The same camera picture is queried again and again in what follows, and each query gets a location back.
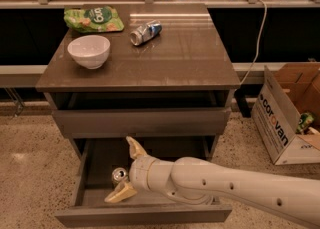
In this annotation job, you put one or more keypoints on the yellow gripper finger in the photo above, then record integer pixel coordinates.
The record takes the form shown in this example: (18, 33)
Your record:
(135, 148)
(122, 191)

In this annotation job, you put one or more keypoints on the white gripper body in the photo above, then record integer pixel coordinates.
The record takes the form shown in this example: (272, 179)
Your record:
(141, 172)

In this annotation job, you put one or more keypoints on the green 7up can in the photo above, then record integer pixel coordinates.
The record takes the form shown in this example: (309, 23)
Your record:
(118, 174)

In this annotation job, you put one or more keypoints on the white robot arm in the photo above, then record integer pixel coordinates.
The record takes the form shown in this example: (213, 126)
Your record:
(193, 181)

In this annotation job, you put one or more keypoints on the open middle drawer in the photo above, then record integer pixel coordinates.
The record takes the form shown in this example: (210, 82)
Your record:
(100, 157)

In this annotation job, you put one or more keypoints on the grey drawer cabinet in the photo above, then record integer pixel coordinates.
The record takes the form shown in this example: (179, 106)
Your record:
(187, 55)

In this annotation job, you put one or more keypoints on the top drawer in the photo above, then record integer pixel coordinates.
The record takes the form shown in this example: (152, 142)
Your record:
(144, 114)

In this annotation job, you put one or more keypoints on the crushed silver blue can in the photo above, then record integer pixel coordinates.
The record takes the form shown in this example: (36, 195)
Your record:
(145, 32)

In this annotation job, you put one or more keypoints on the green can in box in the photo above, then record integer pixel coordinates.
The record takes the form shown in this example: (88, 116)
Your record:
(306, 119)

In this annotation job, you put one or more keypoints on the white bowl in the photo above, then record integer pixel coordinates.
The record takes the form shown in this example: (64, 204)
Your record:
(90, 51)

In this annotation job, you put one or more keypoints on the green snack bag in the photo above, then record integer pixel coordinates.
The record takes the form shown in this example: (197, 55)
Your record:
(94, 20)

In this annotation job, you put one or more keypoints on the cardboard box with lettering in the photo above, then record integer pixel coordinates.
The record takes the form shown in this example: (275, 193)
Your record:
(277, 119)

